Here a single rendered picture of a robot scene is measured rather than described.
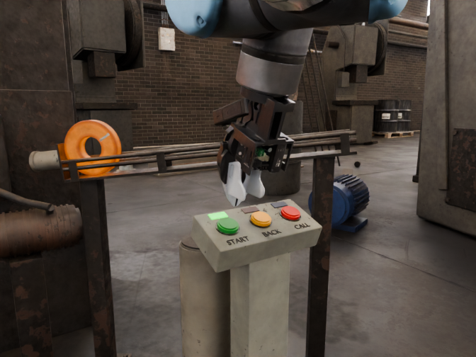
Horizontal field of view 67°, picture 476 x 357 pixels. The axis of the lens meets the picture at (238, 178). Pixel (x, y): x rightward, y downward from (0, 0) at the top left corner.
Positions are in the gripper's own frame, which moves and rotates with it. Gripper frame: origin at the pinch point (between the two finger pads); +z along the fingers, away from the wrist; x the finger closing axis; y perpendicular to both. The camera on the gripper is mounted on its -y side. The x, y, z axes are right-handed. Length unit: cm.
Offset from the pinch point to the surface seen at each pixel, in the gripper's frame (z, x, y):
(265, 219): 5.7, 7.7, 1.0
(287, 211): 5.7, 13.9, 0.1
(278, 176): 116, 177, -177
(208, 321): 33.9, 1.1, -1.2
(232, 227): 5.6, 0.0, 1.5
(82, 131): 11, -15, -55
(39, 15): -12, -19, -98
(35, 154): 19, -26, -60
